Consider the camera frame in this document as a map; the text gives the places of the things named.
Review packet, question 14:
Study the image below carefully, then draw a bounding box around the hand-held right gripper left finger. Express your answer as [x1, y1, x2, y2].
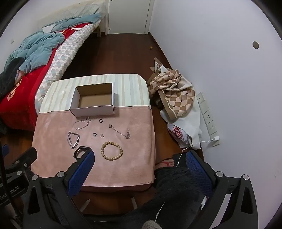
[22, 151, 96, 229]

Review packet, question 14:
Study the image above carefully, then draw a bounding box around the thin silver chain bracelet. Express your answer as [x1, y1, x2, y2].
[73, 117, 91, 130]

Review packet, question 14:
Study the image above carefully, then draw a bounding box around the dark cloth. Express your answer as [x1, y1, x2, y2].
[0, 58, 26, 99]

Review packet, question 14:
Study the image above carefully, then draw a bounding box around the bed with red blanket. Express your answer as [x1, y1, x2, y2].
[0, 27, 82, 132]

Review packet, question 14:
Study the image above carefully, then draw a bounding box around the table with pink striped cloth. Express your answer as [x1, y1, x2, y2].
[31, 74, 157, 192]

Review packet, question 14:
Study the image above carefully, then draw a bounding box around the person's foot in pink sandal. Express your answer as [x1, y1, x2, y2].
[155, 159, 175, 171]

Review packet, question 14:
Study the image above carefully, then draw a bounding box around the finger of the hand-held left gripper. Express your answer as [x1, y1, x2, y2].
[13, 147, 38, 171]

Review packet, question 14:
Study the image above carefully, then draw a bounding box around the wooden bead bracelet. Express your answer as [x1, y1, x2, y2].
[101, 141, 123, 161]

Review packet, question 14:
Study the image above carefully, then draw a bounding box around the thick silver chain bracelet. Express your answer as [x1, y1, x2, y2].
[68, 131, 81, 150]

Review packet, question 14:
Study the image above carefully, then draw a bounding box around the teal quilt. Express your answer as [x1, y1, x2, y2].
[4, 13, 102, 73]

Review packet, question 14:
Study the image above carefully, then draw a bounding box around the white power strip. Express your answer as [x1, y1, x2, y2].
[197, 92, 221, 147]

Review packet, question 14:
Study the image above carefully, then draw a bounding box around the white door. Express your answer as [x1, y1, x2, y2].
[105, 0, 154, 34]

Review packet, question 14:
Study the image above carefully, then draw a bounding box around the silver pendant necklace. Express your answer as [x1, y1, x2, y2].
[108, 124, 131, 140]

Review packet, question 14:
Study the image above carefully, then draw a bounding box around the checkered quilt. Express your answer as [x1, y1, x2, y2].
[35, 21, 101, 112]

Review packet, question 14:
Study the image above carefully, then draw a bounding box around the white cardboard box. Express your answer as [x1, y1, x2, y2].
[69, 82, 115, 117]

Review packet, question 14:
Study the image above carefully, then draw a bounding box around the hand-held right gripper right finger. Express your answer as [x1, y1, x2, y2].
[186, 150, 259, 229]

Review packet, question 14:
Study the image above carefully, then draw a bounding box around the white bag with red print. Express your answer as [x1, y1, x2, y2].
[167, 123, 192, 148]

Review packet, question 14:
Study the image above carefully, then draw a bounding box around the person's leg in dark pants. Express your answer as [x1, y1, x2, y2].
[123, 166, 210, 229]

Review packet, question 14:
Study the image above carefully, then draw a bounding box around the white cable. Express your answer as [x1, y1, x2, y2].
[176, 138, 216, 168]

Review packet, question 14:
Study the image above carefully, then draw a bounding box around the white cloth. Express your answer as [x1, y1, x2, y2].
[160, 66, 203, 150]

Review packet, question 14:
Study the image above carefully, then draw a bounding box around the beige checkered cloth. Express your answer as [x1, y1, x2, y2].
[148, 58, 195, 117]

